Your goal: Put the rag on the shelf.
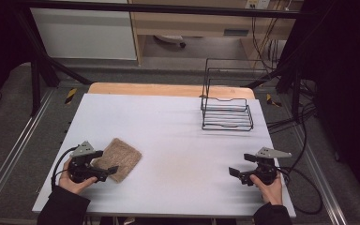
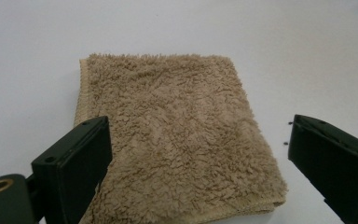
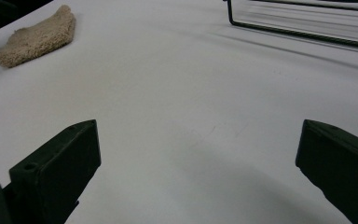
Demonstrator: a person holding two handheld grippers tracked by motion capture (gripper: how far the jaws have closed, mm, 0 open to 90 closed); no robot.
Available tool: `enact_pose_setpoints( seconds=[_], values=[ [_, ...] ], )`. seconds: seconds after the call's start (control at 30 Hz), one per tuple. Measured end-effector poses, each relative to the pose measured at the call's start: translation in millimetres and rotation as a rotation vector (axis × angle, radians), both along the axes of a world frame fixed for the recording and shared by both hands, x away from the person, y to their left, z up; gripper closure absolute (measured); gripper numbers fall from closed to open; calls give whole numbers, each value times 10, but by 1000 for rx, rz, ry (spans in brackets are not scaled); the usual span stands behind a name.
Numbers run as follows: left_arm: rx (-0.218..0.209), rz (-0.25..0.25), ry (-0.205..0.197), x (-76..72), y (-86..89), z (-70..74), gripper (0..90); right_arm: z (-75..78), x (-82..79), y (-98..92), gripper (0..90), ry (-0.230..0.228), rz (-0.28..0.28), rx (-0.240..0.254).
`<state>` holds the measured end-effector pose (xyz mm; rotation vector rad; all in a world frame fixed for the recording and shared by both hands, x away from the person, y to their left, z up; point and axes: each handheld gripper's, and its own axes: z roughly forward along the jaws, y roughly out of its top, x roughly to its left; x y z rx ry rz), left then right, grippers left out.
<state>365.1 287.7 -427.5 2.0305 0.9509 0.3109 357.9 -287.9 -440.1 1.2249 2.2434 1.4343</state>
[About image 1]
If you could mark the person's left hand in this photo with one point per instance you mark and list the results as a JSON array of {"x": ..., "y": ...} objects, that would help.
[{"x": 73, "y": 186}]

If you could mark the person's right hand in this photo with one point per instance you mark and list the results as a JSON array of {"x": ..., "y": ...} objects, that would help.
[{"x": 272, "y": 190}]

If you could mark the light wooden desk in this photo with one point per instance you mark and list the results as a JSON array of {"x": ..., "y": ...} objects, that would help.
[{"x": 193, "y": 23}]

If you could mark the black metal crossbar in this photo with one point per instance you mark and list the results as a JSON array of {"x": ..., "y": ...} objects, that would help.
[{"x": 168, "y": 9}]

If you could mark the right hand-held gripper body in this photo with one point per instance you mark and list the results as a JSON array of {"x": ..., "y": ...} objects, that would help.
[{"x": 267, "y": 170}]

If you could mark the white table board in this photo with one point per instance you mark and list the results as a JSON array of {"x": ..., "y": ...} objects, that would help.
[{"x": 175, "y": 162}]

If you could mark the brown towel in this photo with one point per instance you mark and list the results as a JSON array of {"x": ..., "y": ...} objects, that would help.
[{"x": 122, "y": 157}]

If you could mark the chair wheel base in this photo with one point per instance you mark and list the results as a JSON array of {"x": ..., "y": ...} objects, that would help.
[{"x": 170, "y": 39}]

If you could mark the white cabinet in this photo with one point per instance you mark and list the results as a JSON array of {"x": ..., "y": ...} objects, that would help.
[{"x": 84, "y": 34}]

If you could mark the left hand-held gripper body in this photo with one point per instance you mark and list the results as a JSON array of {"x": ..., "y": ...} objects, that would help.
[{"x": 80, "y": 170}]

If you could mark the aluminium floor rail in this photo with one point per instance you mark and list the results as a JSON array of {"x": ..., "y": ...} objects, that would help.
[
  {"x": 15, "y": 146},
  {"x": 320, "y": 175}
]

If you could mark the wooden table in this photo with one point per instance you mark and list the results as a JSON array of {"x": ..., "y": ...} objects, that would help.
[{"x": 156, "y": 89}]

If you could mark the white wall socket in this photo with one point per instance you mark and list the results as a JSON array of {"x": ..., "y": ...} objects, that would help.
[{"x": 258, "y": 3}]

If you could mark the yellow black tape strip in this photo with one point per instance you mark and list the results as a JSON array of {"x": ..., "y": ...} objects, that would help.
[
  {"x": 70, "y": 95},
  {"x": 272, "y": 100}
]

